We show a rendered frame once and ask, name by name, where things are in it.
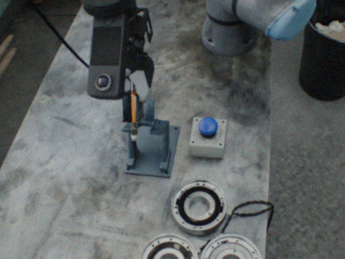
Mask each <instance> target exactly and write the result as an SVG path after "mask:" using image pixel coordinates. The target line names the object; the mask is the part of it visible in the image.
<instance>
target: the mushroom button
mask: <svg viewBox="0 0 345 259"><path fill-rule="evenodd" d="M217 128H218V124H217V122H216V120H214V119H213V118H211V117H206V118H203V119H201V120H200V122H199V123H198V129H199V131H200V132H201V133H202V134H205V135H211V134H214V133H215V132H216V131H217Z"/></svg>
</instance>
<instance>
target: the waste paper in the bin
mask: <svg viewBox="0 0 345 259"><path fill-rule="evenodd" d="M315 27H316V28H317V29H316V30H317V31H319V32H320V33H322V34H323V35H325V36H328V37H330V38H334V39H336V40H341V41H345V22H343V23H338V21H337V22H332V23H330V24H329V26H322V25H321V24H318V23H317V24H315Z"/></svg>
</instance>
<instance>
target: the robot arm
mask: <svg viewBox="0 0 345 259"><path fill-rule="evenodd" d="M80 1H81V2H82V5H83V7H84V11H85V12H86V13H87V14H88V15H90V16H93V17H94V18H93V27H92V36H91V46H90V49H91V51H90V60H89V70H88V78H87V94H88V95H89V96H90V97H92V98H95V99H98V100H122V98H123V97H124V94H125V80H126V69H129V70H130V71H131V73H130V76H129V78H130V79H131V81H132V82H133V84H135V86H136V93H137V94H138V100H139V101H140V102H142V103H146V102H147V101H148V99H149V96H150V93H151V88H152V80H153V76H154V62H153V60H152V58H151V57H150V56H148V53H147V52H144V51H145V50H144V45H145V32H146V34H147V37H148V42H149V43H150V42H151V39H152V35H153V32H152V26H151V20H150V17H149V12H148V8H138V7H137V4H136V1H135V0H80ZM315 6H316V0H207V15H206V18H205V23H204V25H203V28H202V41H203V44H204V46H205V47H206V48H207V49H208V50H209V51H211V52H213V53H215V54H219V55H225V56H234V55H240V54H243V53H246V52H248V51H249V50H251V49H252V48H253V47H254V46H255V44H256V42H257V39H258V30H259V31H261V32H262V33H264V34H265V35H266V36H270V37H272V38H274V39H275V40H276V41H279V42H285V41H288V40H290V39H292V38H293V37H294V36H296V35H297V34H298V33H299V32H300V31H301V30H302V29H303V28H304V26H305V25H306V24H307V23H308V21H309V19H310V18H311V16H312V15H313V13H314V11H315ZM140 12H143V16H141V15H138V14H139V13H140ZM147 21H148V24H149V29H150V30H149V31H148V26H147Z"/></svg>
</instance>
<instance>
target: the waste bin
mask: <svg viewBox="0 0 345 259"><path fill-rule="evenodd" d="M337 21H338V23H343V22H345V0H316V6H315V11H314V13H313V15H312V16H311V18H310V19H309V21H308V23H307V24H306V25H305V26H304V42H303V47H302V53H301V55H302V57H301V64H300V68H299V76H298V81H299V83H300V85H301V87H302V89H303V91H304V92H305V93H306V94H308V95H309V96H311V97H314V98H317V99H319V100H327V101H329V100H339V99H341V98H343V97H344V96H345V41H341V40H336V39H334V38H330V37H328V36H325V35H323V34H322V33H320V32H319V31H317V30H316V29H317V28H316V27H315V24H317V23H318V24H321V25H322V26H329V24H330V23H332V22H337Z"/></svg>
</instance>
